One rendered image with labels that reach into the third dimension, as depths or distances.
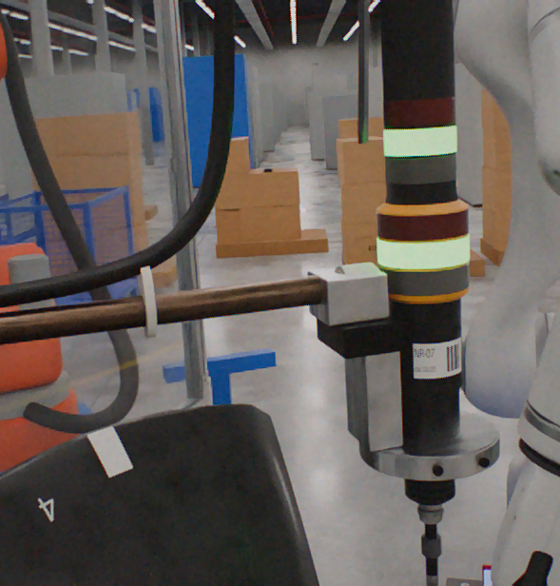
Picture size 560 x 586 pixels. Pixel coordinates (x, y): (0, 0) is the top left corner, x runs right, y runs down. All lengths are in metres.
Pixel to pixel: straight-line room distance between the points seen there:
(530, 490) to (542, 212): 0.39
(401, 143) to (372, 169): 7.47
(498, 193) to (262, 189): 2.56
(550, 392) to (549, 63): 0.26
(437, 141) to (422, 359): 0.10
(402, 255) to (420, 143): 0.05
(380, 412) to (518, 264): 0.58
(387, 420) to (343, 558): 2.94
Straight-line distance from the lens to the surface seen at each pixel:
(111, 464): 0.57
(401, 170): 0.42
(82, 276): 0.40
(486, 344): 1.01
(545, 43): 0.77
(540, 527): 0.68
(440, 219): 0.42
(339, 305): 0.41
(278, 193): 9.60
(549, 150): 0.72
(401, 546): 3.45
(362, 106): 0.43
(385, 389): 0.43
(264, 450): 0.59
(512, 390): 1.02
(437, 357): 0.44
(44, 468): 0.56
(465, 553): 3.41
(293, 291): 0.41
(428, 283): 0.42
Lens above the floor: 1.63
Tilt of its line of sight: 12 degrees down
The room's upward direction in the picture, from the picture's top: 4 degrees counter-clockwise
